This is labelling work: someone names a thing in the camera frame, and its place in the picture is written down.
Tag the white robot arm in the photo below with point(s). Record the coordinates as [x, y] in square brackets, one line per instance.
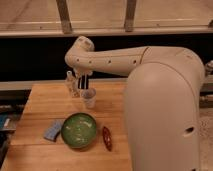
[161, 100]

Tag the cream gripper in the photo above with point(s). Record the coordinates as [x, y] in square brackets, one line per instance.
[79, 72]

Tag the red brown chili pepper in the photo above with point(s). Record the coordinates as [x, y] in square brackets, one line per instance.
[107, 138]

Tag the black whiteboard eraser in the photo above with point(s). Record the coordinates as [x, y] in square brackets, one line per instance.
[83, 82]

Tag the white ceramic cup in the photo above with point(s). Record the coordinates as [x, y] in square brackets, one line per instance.
[88, 96]

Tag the clear plastic bottle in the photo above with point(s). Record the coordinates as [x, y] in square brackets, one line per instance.
[72, 86]

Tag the blue sponge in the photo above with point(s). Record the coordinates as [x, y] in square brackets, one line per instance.
[53, 130]

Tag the green ceramic bowl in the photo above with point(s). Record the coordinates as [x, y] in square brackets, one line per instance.
[79, 130]

